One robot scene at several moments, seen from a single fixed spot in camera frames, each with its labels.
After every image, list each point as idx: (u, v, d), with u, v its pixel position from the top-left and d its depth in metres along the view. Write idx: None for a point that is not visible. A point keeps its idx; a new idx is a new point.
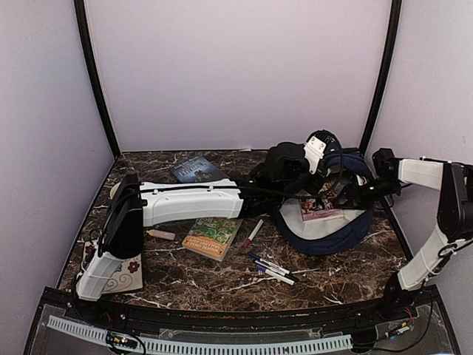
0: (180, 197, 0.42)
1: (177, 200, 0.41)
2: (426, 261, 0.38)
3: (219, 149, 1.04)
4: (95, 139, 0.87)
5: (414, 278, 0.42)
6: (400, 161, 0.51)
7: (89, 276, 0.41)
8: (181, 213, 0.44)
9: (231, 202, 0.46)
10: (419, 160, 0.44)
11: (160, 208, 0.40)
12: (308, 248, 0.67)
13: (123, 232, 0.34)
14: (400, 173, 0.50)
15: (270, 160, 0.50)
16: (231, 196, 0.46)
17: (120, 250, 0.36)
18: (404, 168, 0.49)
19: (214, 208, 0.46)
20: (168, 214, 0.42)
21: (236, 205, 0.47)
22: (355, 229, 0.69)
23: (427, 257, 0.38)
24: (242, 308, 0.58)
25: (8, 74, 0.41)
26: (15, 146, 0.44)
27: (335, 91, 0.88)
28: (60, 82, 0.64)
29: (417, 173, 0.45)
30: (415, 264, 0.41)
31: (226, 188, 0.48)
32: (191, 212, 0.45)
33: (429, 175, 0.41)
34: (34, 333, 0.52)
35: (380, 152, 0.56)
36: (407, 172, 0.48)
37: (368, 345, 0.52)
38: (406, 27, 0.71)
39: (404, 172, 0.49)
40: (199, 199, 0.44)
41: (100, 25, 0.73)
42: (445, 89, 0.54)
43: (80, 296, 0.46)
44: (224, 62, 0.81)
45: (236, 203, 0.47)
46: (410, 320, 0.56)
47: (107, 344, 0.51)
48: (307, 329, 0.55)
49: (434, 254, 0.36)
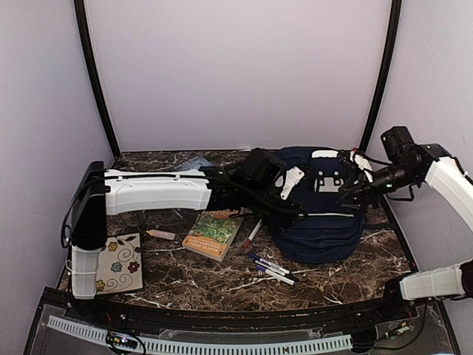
0: (147, 185, 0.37)
1: (145, 187, 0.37)
2: (434, 288, 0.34)
3: (219, 149, 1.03)
4: (94, 138, 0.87)
5: (417, 291, 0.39)
6: (431, 161, 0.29)
7: (75, 274, 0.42)
8: (148, 203, 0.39)
9: (199, 194, 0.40)
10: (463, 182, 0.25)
11: (123, 197, 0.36)
12: (297, 254, 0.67)
13: (84, 220, 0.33)
14: (428, 177, 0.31)
15: (257, 154, 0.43)
16: (197, 186, 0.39)
17: (85, 238, 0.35)
18: (435, 174, 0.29)
19: (180, 198, 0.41)
20: (132, 201, 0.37)
21: (204, 197, 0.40)
22: (344, 245, 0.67)
23: (437, 284, 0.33)
24: (242, 307, 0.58)
25: (8, 73, 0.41)
26: (14, 146, 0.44)
27: (335, 91, 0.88)
28: (60, 81, 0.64)
29: (457, 200, 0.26)
30: (421, 285, 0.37)
31: (195, 177, 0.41)
32: (158, 202, 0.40)
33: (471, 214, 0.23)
34: (33, 333, 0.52)
35: (395, 130, 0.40)
36: (440, 185, 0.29)
37: (368, 345, 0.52)
38: (405, 29, 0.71)
39: (434, 180, 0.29)
40: (163, 188, 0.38)
41: (100, 24, 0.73)
42: (446, 89, 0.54)
43: (77, 296, 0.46)
44: (225, 63, 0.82)
45: (203, 193, 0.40)
46: (410, 320, 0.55)
47: (107, 344, 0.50)
48: (307, 329, 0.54)
49: (444, 287, 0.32)
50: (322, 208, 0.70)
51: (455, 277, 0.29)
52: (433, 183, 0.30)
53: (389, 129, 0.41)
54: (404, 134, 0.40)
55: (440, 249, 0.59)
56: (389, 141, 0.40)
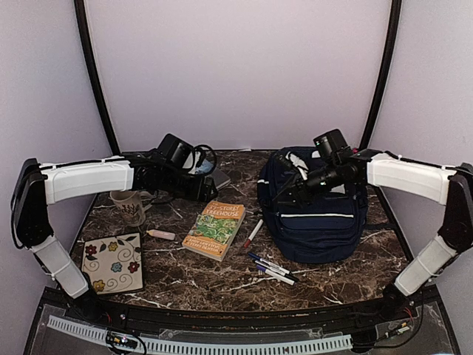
0: (83, 170, 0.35)
1: (80, 171, 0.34)
2: (428, 266, 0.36)
3: (219, 149, 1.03)
4: (94, 139, 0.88)
5: (414, 280, 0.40)
6: (366, 163, 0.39)
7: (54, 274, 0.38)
8: (77, 192, 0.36)
9: (126, 174, 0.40)
10: (400, 163, 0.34)
11: (62, 184, 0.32)
12: (297, 254, 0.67)
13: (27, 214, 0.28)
14: (369, 178, 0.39)
15: (168, 137, 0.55)
16: (123, 166, 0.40)
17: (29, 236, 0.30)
18: (374, 173, 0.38)
19: (111, 182, 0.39)
20: (72, 188, 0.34)
21: (128, 177, 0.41)
22: (344, 245, 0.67)
23: (433, 263, 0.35)
24: (242, 308, 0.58)
25: (8, 75, 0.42)
26: (15, 146, 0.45)
27: (335, 91, 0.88)
28: (60, 80, 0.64)
29: (401, 180, 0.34)
30: (415, 271, 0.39)
31: (117, 160, 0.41)
32: (89, 191, 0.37)
33: (421, 184, 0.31)
34: (34, 333, 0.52)
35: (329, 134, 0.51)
36: (381, 177, 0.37)
37: (369, 345, 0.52)
38: (405, 29, 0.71)
39: (376, 177, 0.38)
40: (95, 171, 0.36)
41: (99, 24, 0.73)
42: (445, 89, 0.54)
43: (75, 296, 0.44)
44: (224, 63, 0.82)
45: (128, 172, 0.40)
46: (410, 320, 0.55)
47: (107, 344, 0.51)
48: (307, 329, 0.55)
49: (436, 260, 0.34)
50: (322, 208, 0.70)
51: (438, 244, 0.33)
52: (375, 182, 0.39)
53: (323, 134, 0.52)
54: (335, 136, 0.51)
55: None
56: (324, 145, 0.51)
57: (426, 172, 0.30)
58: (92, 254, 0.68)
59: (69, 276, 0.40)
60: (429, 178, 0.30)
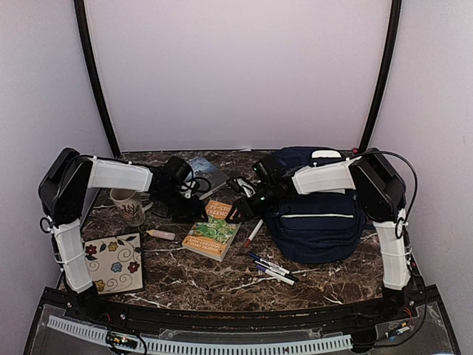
0: (114, 164, 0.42)
1: (113, 165, 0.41)
2: (395, 250, 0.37)
3: (219, 149, 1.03)
4: (95, 138, 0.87)
5: (397, 271, 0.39)
6: (293, 177, 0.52)
7: (66, 264, 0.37)
8: (107, 185, 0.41)
9: (145, 176, 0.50)
10: (315, 168, 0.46)
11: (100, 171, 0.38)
12: (296, 254, 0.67)
13: (73, 188, 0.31)
14: (298, 188, 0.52)
15: (174, 159, 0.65)
16: (144, 170, 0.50)
17: (65, 211, 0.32)
18: (301, 183, 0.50)
19: (132, 180, 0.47)
20: (105, 177, 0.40)
21: (148, 179, 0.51)
22: (342, 244, 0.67)
23: (393, 247, 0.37)
24: (242, 308, 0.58)
25: (8, 75, 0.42)
26: (14, 146, 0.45)
27: (335, 91, 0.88)
28: (61, 81, 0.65)
29: (321, 180, 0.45)
30: (390, 263, 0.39)
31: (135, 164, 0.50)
32: (114, 185, 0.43)
33: (334, 177, 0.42)
34: (33, 333, 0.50)
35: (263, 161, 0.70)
36: (306, 184, 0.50)
37: (369, 345, 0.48)
38: (404, 29, 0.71)
39: (304, 185, 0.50)
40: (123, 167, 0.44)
41: (99, 25, 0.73)
42: (446, 89, 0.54)
43: (79, 291, 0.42)
44: (223, 63, 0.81)
45: (148, 175, 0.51)
46: (410, 320, 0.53)
47: (106, 344, 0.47)
48: (307, 329, 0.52)
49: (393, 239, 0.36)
50: (322, 209, 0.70)
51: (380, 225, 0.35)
52: (305, 188, 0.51)
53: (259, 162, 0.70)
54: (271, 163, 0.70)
55: (442, 250, 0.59)
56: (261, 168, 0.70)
57: (335, 165, 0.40)
58: (92, 254, 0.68)
59: (77, 269, 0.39)
60: (338, 169, 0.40)
